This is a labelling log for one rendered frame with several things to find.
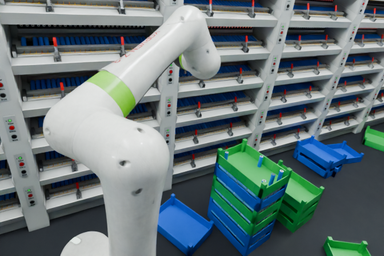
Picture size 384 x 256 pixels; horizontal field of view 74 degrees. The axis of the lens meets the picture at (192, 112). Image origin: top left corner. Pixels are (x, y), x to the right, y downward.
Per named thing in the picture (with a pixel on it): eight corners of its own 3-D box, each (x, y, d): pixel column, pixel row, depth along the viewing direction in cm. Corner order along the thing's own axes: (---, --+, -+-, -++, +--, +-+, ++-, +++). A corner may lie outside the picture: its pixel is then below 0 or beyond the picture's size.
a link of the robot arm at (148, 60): (117, 107, 66) (144, 111, 59) (90, 71, 60) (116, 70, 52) (191, 35, 85) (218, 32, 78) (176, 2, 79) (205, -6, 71)
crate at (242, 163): (288, 182, 121) (292, 169, 117) (260, 199, 110) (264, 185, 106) (242, 150, 142) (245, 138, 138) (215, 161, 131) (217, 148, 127)
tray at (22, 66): (160, 66, 125) (163, 49, 118) (13, 75, 98) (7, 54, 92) (148, 43, 137) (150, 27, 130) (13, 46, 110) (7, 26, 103)
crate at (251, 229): (276, 218, 132) (280, 207, 128) (250, 236, 121) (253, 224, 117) (235, 183, 153) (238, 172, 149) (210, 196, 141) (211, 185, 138)
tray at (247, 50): (267, 59, 156) (278, 39, 147) (178, 64, 129) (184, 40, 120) (250, 40, 168) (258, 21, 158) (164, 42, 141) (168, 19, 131)
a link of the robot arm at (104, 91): (88, 178, 51) (55, 142, 42) (52, 154, 57) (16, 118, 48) (146, 116, 60) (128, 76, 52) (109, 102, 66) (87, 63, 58)
